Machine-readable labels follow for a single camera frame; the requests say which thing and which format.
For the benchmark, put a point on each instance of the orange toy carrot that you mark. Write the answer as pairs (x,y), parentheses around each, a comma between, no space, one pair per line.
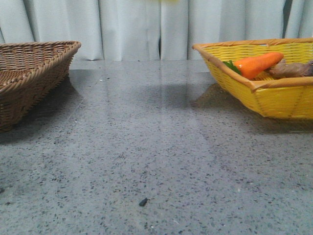
(250,67)

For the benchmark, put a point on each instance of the brown ginger root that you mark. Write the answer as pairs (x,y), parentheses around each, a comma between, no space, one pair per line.
(285,70)

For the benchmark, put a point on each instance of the yellow wicker basket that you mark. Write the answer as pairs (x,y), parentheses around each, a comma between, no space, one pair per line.
(286,98)

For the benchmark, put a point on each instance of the white curtain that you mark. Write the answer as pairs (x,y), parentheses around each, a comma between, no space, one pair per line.
(151,29)

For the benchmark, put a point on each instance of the small black debris piece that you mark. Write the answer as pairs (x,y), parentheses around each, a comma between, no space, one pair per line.
(143,202)

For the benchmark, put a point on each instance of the brown wicker basket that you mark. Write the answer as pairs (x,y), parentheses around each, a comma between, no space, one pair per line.
(28,71)

